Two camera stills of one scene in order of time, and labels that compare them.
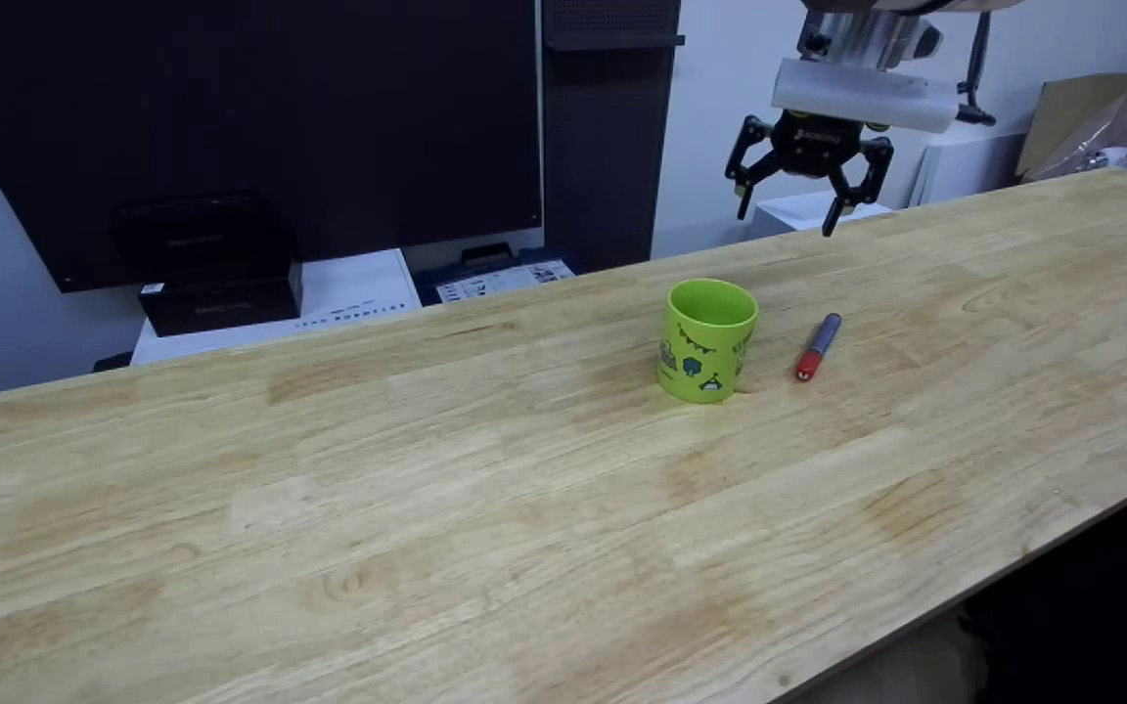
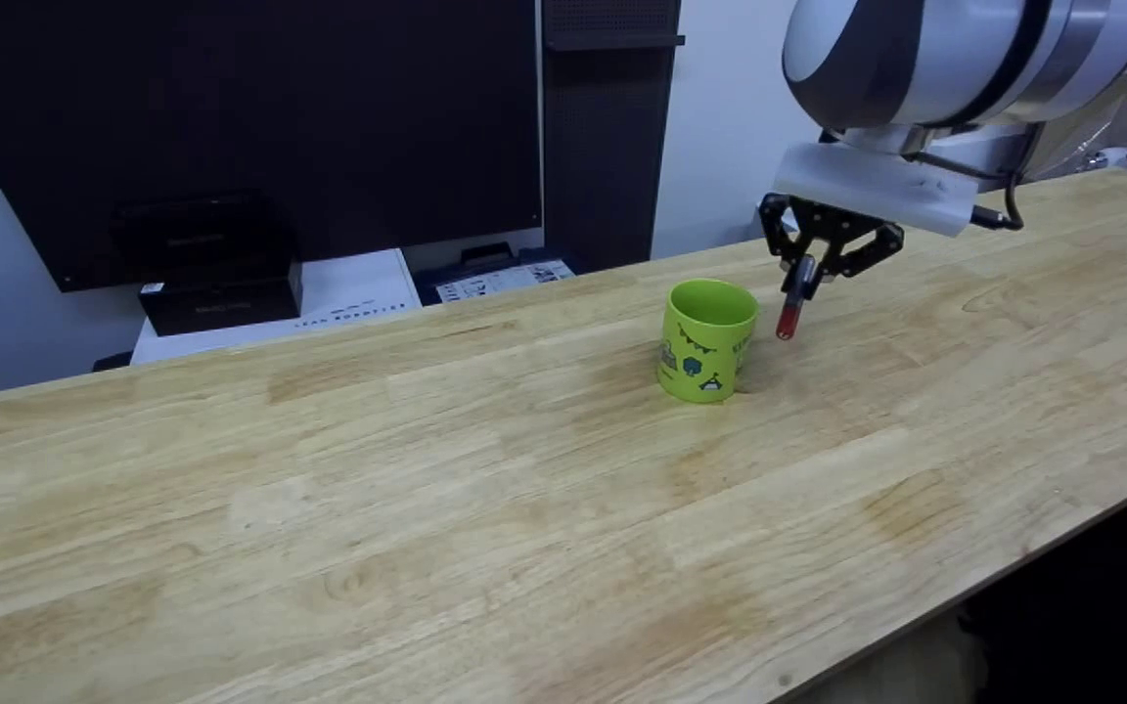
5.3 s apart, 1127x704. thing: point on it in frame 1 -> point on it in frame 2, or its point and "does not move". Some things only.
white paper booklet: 524,274 does not move
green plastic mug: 704,338 does not move
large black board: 367,121 does not move
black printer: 207,258 does not move
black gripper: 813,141 -> 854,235
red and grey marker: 822,338 -> 794,297
